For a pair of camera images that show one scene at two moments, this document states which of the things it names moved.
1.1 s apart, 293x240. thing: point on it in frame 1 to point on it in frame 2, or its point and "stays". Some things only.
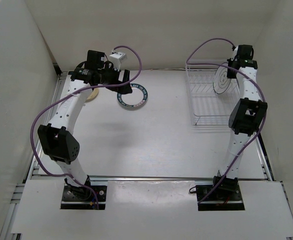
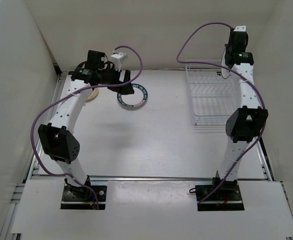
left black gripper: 109,67 stays
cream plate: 93,95 stays
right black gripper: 230,75 to 228,48
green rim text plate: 138,96 stays
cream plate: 93,95 stays
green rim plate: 220,82 to 225,73
